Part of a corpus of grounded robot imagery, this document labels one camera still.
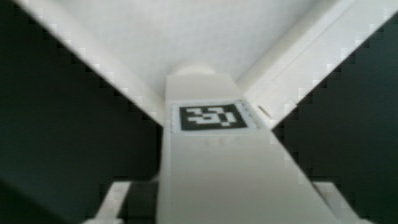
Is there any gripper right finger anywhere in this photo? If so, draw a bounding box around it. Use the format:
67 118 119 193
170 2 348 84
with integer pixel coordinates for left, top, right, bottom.
312 182 373 224

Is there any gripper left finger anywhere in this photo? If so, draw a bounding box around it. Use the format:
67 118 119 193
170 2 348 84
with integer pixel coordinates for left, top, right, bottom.
81 180 158 224

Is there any white desk leg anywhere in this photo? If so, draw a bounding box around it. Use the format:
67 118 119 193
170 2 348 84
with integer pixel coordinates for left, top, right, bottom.
156 63 339 224

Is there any white desk top tray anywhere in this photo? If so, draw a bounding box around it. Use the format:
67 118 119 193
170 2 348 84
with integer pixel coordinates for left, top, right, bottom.
12 0 319 121

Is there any white L-shaped corner guide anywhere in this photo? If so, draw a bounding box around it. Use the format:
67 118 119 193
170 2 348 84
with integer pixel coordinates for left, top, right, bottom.
238 0 398 128

